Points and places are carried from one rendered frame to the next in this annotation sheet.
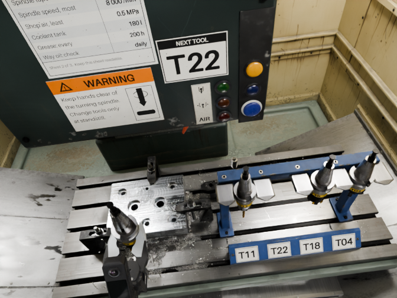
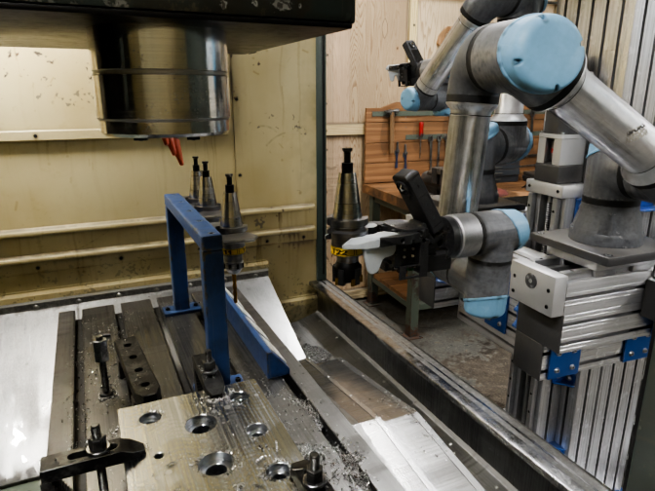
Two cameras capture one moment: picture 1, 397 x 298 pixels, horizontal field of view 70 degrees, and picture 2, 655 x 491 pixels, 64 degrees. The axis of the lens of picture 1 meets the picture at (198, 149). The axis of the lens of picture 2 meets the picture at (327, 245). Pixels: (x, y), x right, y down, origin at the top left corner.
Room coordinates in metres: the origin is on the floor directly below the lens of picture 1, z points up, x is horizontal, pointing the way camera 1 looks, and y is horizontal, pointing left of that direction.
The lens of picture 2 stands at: (0.68, 0.88, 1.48)
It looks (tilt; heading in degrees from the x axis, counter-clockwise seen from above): 16 degrees down; 244
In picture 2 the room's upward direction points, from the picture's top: straight up
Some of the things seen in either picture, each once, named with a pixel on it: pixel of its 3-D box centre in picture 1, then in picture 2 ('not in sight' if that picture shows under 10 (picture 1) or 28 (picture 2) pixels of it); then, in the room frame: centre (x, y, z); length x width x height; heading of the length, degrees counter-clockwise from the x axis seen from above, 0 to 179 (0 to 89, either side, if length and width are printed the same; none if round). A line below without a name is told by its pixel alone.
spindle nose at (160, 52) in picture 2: not in sight; (163, 84); (0.57, 0.19, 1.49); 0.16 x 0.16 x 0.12
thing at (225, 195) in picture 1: (225, 194); (239, 238); (0.42, -0.06, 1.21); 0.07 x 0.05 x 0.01; 179
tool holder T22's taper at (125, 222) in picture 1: (119, 219); (347, 194); (0.32, 0.20, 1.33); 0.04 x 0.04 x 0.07
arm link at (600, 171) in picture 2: not in sight; (618, 166); (-0.37, 0.14, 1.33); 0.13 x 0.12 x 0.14; 82
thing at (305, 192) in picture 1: (302, 184); (212, 214); (0.41, -0.28, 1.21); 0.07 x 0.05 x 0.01; 179
